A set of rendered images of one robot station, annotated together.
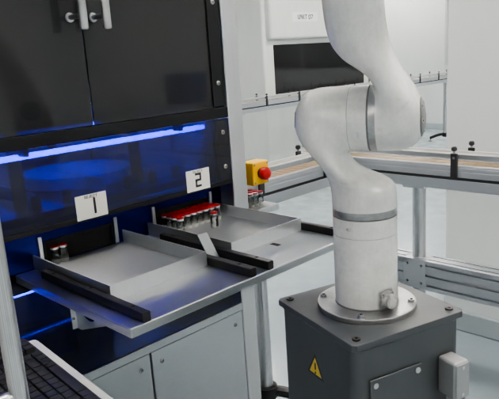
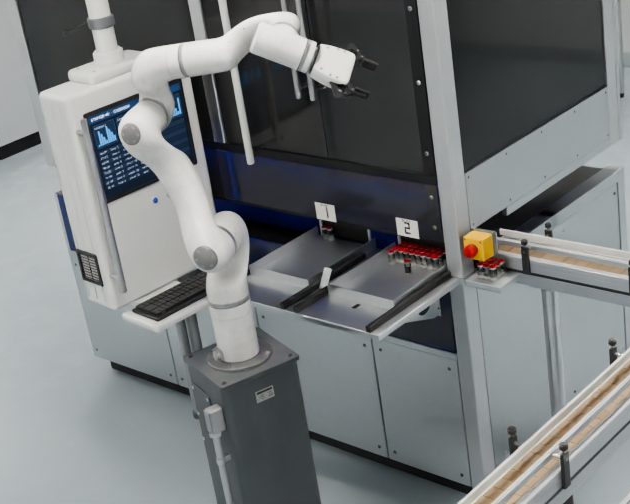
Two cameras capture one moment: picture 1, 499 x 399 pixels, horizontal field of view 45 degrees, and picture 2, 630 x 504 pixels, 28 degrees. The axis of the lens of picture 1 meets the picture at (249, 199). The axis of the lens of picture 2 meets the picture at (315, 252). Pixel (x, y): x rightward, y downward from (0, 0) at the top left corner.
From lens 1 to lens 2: 3.89 m
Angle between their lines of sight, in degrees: 84
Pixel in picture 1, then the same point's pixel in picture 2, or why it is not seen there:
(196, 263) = (301, 283)
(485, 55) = not seen: outside the picture
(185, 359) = (400, 362)
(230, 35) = (436, 114)
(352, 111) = not seen: hidden behind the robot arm
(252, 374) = (469, 424)
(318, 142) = not seen: hidden behind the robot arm
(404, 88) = (186, 236)
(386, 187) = (210, 288)
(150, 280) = (271, 276)
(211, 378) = (426, 395)
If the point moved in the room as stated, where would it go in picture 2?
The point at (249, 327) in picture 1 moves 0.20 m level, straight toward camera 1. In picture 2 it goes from (466, 381) to (404, 392)
